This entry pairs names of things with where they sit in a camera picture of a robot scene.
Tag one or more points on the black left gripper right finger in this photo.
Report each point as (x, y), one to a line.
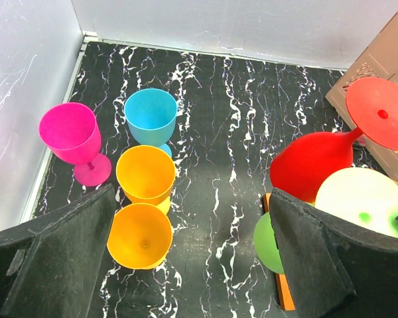
(334, 268)

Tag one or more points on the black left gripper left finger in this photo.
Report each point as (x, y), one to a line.
(49, 265)

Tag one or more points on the green wine glass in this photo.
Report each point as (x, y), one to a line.
(362, 196)

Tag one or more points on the yellow-base orange wine glass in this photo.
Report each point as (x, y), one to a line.
(140, 236)

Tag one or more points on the magenta wine glass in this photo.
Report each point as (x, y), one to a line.
(72, 133)

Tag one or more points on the red wine glass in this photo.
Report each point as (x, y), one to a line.
(306, 162)

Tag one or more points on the blue wine glass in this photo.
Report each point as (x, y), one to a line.
(151, 117)

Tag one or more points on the orange wooden rack base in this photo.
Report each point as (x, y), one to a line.
(285, 298)

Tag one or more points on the pink plastic file organizer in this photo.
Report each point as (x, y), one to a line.
(380, 59)

